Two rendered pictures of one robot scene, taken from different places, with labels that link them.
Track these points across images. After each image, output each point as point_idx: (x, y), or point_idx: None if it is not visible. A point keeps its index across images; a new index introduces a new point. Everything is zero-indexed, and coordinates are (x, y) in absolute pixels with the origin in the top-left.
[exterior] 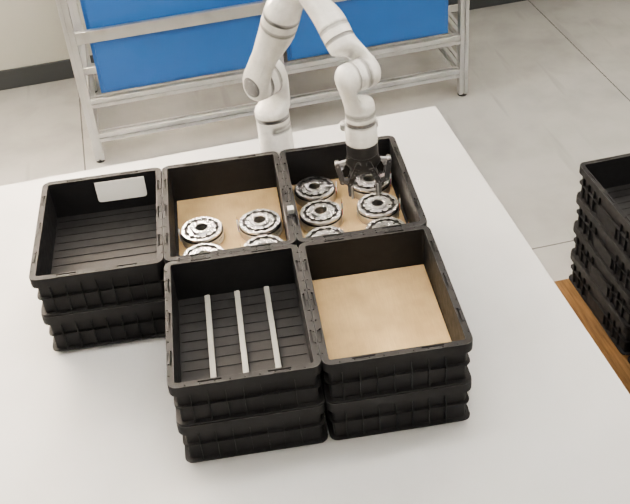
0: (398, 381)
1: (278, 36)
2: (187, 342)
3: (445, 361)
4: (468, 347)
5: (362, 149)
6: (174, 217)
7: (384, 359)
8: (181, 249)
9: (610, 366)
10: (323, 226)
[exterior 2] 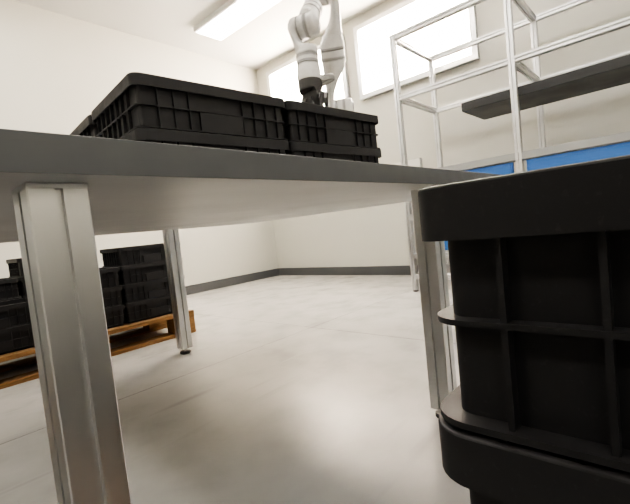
0: (117, 133)
1: (324, 59)
2: None
3: (129, 104)
4: (129, 78)
5: (300, 80)
6: None
7: (103, 101)
8: None
9: (289, 155)
10: None
